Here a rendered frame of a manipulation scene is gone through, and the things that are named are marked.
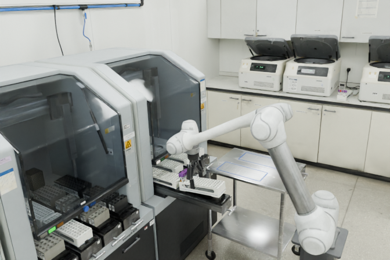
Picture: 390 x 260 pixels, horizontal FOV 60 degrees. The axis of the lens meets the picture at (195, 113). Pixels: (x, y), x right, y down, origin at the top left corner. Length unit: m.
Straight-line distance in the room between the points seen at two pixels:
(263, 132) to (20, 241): 1.20
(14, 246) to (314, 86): 3.36
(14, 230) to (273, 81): 3.30
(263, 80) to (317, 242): 2.81
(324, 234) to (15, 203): 1.41
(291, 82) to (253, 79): 0.48
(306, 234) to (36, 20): 2.38
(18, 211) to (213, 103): 3.42
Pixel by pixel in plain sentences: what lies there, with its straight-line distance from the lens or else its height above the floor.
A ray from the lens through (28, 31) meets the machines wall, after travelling 2.89.
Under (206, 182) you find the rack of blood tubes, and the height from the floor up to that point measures 0.89.
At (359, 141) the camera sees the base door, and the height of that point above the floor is 0.44.
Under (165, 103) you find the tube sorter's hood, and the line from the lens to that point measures 2.25.
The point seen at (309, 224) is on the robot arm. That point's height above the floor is 0.94.
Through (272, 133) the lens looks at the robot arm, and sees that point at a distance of 1.60.
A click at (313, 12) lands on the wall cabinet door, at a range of 4.32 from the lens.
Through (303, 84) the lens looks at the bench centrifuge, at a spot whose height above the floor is 1.03.
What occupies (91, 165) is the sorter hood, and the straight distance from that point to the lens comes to 1.87.
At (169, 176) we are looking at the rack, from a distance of 2.33.
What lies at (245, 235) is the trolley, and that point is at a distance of 2.76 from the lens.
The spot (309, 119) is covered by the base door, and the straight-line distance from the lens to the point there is 4.23.
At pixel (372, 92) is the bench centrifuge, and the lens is 4.04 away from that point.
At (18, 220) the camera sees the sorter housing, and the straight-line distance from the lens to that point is 1.73.
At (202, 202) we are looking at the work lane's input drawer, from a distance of 2.18.
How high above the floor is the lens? 1.98
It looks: 18 degrees down
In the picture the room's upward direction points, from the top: 2 degrees counter-clockwise
